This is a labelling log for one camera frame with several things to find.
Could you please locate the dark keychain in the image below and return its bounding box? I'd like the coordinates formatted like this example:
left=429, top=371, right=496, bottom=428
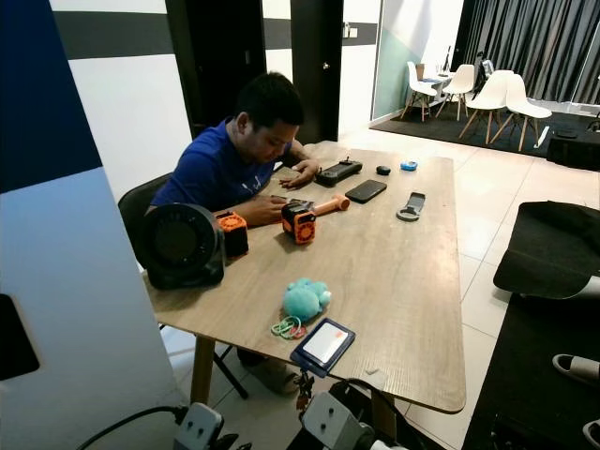
left=294, top=370, right=315, bottom=415

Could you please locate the black office chair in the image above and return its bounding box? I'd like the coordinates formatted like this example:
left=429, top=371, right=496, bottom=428
left=117, top=173, right=240, bottom=399

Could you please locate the black round fan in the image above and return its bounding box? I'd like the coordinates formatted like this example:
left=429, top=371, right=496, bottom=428
left=141, top=203, right=226, bottom=290

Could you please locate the man in blue shirt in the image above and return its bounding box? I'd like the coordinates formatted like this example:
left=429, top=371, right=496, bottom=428
left=147, top=72, right=324, bottom=395

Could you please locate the small orange black box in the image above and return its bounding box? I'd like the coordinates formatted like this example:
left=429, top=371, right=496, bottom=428
left=214, top=211, right=249, bottom=259

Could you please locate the wide dark door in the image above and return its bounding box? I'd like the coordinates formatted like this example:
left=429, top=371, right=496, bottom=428
left=167, top=0, right=266, bottom=142

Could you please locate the teal plush toy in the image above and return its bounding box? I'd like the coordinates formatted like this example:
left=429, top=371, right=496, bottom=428
left=281, top=277, right=332, bottom=323

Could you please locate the black handheld controller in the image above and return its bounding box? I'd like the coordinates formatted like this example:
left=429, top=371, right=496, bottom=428
left=314, top=159, right=364, bottom=188

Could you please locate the narrow dark door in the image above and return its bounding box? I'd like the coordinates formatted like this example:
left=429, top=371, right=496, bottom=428
left=291, top=0, right=343, bottom=143

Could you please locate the black smartphone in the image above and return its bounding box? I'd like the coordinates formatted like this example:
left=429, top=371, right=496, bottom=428
left=344, top=179, right=387, bottom=204

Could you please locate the light wooden table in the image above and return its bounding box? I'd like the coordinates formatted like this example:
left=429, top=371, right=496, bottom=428
left=145, top=141, right=467, bottom=442

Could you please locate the white shell chair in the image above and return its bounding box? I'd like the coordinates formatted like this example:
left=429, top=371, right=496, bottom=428
left=436, top=64, right=476, bottom=118
left=459, top=70, right=515, bottom=143
left=401, top=61, right=440, bottom=121
left=492, top=75, right=554, bottom=153

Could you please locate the dark rug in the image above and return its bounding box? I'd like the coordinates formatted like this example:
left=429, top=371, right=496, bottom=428
left=370, top=103, right=600, bottom=162

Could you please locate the black floor mat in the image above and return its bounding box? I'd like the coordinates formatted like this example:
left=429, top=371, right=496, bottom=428
left=464, top=295, right=600, bottom=450

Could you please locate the black cloth covered seat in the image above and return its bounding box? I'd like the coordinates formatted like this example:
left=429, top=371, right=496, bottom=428
left=492, top=202, right=600, bottom=301

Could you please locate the dark grey curtain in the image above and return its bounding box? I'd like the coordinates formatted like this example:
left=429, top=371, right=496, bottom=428
left=450, top=0, right=600, bottom=104

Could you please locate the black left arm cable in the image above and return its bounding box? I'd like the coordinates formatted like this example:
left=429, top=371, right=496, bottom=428
left=77, top=403, right=188, bottom=450

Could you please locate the orange black handled tool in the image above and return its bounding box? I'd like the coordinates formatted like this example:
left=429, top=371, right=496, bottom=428
left=281, top=194, right=350, bottom=246

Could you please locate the green pink ring bunch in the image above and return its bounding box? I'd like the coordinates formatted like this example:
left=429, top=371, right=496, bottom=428
left=270, top=316, right=308, bottom=339

